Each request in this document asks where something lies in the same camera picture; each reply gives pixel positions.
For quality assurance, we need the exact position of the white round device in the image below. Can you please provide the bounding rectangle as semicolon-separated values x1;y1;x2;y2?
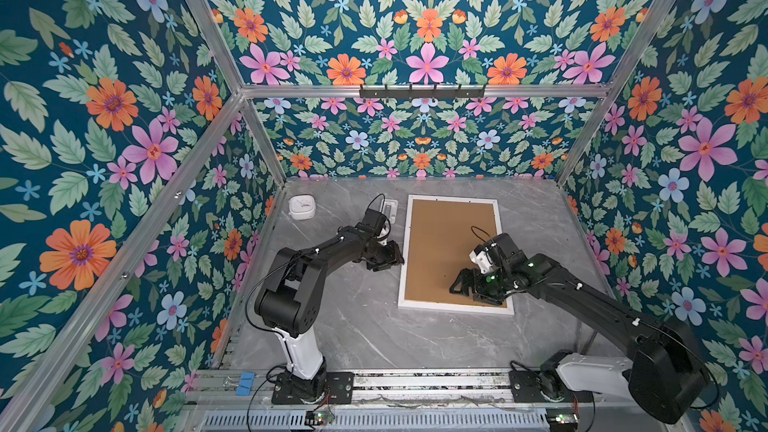
288;194;317;221

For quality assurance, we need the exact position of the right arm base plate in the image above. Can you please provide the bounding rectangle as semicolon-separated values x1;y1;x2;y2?
508;370;594;404

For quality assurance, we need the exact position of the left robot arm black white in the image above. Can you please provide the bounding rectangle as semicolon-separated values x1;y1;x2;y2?
254;226;404;396

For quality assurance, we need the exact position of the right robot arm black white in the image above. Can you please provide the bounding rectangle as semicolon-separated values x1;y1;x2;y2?
449;252;711;424

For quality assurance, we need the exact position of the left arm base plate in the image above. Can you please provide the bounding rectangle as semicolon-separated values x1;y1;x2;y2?
271;372;355;405

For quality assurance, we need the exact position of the white picture frame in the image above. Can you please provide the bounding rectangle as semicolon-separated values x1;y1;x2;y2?
397;194;516;317

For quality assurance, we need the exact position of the brown cardboard backing board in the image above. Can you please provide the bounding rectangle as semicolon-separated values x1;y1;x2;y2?
404;199;509;310

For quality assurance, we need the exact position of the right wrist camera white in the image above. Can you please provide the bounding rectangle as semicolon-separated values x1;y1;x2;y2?
469;242;500;275

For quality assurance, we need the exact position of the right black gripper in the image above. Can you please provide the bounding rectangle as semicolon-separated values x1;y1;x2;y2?
446;268;511;303

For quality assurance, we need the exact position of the white cable duct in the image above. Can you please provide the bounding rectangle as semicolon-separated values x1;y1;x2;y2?
200;408;550;431

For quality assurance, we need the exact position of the blue binder clip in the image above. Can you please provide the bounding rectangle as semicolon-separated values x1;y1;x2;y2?
235;372;255;397

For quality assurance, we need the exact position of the black hook rail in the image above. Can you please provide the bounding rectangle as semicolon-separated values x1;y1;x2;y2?
358;84;486;100

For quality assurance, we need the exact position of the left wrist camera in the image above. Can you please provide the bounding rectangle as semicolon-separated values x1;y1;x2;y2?
358;209;392;241

